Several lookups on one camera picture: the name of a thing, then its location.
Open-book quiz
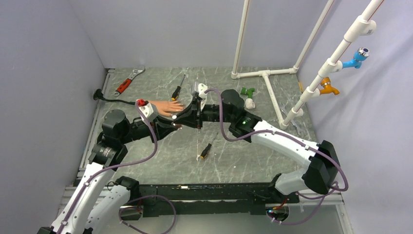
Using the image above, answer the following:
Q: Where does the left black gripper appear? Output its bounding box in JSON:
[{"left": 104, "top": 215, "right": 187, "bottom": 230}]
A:
[{"left": 119, "top": 114, "right": 177, "bottom": 144}]

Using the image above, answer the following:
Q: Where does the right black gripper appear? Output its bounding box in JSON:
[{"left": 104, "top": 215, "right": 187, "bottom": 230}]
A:
[{"left": 173, "top": 97, "right": 233, "bottom": 130}]

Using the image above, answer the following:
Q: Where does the red glitter nail polish bottle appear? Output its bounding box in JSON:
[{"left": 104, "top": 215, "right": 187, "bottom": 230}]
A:
[{"left": 172, "top": 115, "right": 178, "bottom": 127}]

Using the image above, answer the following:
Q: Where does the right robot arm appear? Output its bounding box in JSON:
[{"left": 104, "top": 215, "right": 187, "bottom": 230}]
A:
[{"left": 172, "top": 89, "right": 339, "bottom": 202}]

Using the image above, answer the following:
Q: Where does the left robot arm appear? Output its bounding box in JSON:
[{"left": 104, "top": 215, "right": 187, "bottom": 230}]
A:
[{"left": 38, "top": 105, "right": 179, "bottom": 234}]

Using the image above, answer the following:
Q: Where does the mannequin hand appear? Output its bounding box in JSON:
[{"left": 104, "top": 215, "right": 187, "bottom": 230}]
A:
[{"left": 149, "top": 100, "right": 184, "bottom": 117}]

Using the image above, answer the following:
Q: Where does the far black yellow screwdriver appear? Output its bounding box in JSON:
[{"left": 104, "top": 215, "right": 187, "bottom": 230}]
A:
[{"left": 171, "top": 74, "right": 186, "bottom": 101}]

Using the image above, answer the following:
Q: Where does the black yellow screwdriver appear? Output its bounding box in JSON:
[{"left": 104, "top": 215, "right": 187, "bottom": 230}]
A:
[
  {"left": 171, "top": 74, "right": 186, "bottom": 101},
  {"left": 199, "top": 132, "right": 219, "bottom": 159}
]

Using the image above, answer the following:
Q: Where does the near black yellow screwdriver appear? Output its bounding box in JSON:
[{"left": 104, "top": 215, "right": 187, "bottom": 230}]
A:
[{"left": 199, "top": 132, "right": 219, "bottom": 159}]

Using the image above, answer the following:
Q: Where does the green white pipe fitting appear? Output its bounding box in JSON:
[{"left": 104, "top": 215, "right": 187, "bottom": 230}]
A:
[{"left": 240, "top": 87, "right": 255, "bottom": 110}]

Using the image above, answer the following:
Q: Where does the silver spanner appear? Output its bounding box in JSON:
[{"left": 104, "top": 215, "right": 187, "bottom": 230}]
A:
[{"left": 280, "top": 104, "right": 305, "bottom": 137}]

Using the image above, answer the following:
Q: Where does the orange pipe valve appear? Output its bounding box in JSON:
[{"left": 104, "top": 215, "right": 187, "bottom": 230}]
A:
[{"left": 319, "top": 77, "right": 339, "bottom": 95}]

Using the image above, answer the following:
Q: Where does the blue pipe valve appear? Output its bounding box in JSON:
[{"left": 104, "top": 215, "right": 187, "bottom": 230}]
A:
[{"left": 342, "top": 47, "right": 370, "bottom": 69}]

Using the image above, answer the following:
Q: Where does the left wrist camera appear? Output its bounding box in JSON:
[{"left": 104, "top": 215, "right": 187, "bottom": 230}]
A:
[{"left": 135, "top": 99, "right": 158, "bottom": 122}]

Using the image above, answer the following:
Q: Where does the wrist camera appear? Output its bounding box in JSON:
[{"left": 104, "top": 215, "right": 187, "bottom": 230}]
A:
[
  {"left": 191, "top": 81, "right": 208, "bottom": 111},
  {"left": 135, "top": 99, "right": 158, "bottom": 122}
]

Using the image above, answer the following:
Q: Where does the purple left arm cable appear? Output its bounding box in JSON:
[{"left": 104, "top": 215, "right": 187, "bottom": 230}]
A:
[{"left": 56, "top": 102, "right": 177, "bottom": 234}]

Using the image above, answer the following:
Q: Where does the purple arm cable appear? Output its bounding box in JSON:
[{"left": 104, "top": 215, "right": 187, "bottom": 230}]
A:
[
  {"left": 56, "top": 102, "right": 177, "bottom": 234},
  {"left": 204, "top": 89, "right": 349, "bottom": 226}
]

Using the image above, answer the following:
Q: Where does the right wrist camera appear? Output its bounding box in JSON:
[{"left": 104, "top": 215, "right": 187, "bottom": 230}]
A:
[{"left": 191, "top": 81, "right": 208, "bottom": 111}]

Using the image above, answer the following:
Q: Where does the red handled adjustable wrench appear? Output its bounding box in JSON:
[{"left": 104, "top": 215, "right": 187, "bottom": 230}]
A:
[{"left": 113, "top": 66, "right": 146, "bottom": 97}]

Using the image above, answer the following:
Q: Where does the black hand stand cable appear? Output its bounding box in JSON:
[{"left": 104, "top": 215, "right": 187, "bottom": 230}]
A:
[{"left": 93, "top": 88, "right": 136, "bottom": 106}]

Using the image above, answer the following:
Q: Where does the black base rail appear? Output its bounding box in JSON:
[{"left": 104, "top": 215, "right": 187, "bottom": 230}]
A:
[{"left": 72, "top": 182, "right": 300, "bottom": 217}]

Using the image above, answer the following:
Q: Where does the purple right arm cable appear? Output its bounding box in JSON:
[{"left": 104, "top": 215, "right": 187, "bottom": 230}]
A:
[{"left": 204, "top": 89, "right": 349, "bottom": 226}]

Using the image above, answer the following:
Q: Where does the white pvc pipe frame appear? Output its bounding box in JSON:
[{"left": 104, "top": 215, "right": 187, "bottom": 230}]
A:
[{"left": 230, "top": 0, "right": 385, "bottom": 130}]

